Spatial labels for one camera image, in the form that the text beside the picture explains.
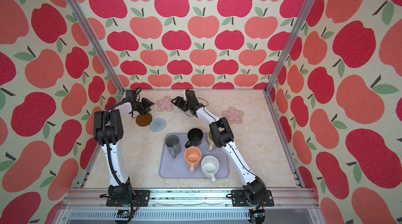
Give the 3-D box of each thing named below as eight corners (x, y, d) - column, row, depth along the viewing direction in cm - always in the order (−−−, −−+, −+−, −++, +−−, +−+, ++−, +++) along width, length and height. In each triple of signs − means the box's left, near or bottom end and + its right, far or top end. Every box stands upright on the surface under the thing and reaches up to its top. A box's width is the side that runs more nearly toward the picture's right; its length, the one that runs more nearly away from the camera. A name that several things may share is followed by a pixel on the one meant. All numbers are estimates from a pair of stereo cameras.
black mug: (187, 151, 91) (186, 144, 83) (182, 141, 95) (181, 133, 88) (204, 144, 94) (204, 136, 86) (199, 134, 98) (198, 125, 91)
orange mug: (191, 174, 82) (191, 169, 75) (183, 156, 88) (182, 150, 82) (206, 167, 85) (206, 161, 78) (196, 150, 91) (196, 143, 84)
